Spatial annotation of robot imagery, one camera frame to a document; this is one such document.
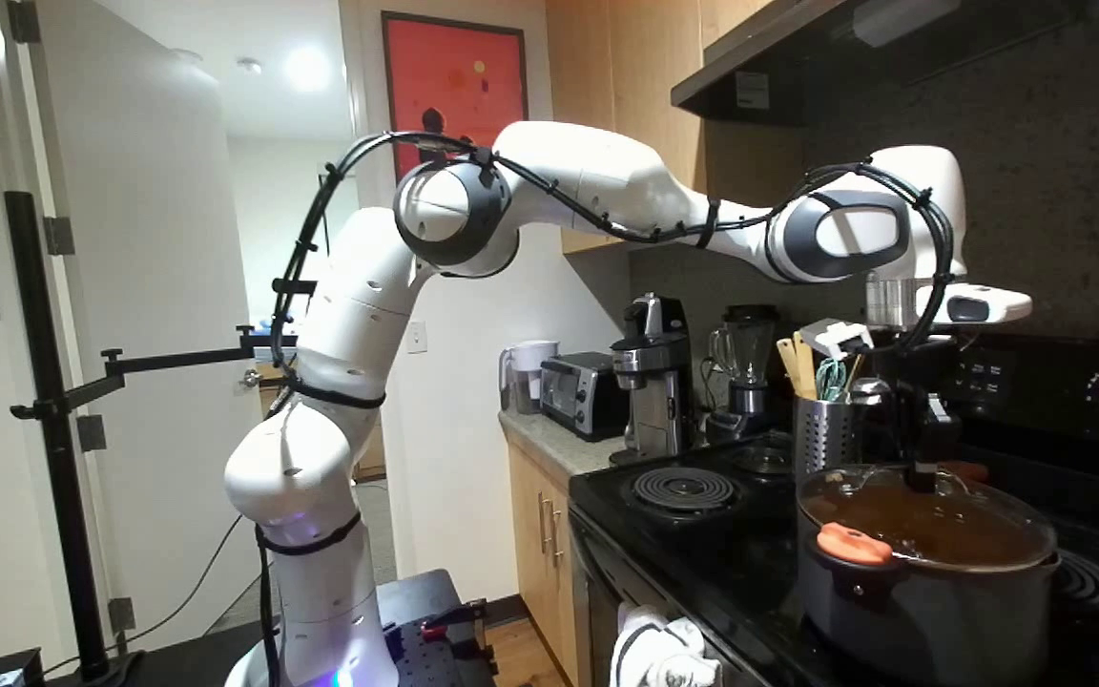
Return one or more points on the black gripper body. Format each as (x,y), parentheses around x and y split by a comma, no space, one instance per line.
(914,366)

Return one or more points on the glass pot lid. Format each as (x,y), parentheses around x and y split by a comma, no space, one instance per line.
(866,516)

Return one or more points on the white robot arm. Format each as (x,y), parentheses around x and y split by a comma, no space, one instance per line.
(431,258)

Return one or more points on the black electric stove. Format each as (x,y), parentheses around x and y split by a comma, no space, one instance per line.
(710,536)

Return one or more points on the black pot orange interior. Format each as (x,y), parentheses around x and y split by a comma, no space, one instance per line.
(930,626)

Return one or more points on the steel utensil holder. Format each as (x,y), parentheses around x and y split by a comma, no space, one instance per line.
(819,435)

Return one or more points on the wooden spoon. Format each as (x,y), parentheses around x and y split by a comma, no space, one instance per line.
(801,366)

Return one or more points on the silver coffee maker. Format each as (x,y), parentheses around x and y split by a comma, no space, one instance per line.
(649,366)

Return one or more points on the range hood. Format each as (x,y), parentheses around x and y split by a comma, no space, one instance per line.
(797,61)

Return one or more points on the silver toaster oven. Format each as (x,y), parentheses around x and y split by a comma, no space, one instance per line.
(583,394)

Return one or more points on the white striped dish towel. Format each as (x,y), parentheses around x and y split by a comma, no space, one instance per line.
(653,651)

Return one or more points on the red framed wall picture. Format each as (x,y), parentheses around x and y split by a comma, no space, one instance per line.
(453,76)

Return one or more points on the black camera stand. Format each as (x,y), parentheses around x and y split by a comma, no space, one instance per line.
(57,405)

